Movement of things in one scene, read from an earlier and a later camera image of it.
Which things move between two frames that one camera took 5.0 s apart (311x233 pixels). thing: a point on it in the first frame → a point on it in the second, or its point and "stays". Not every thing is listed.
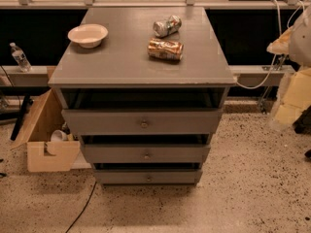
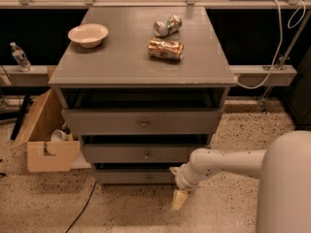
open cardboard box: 51,144 stays
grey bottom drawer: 151,177 stays
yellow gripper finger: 281,45 → 179,198
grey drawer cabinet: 144,88 stays
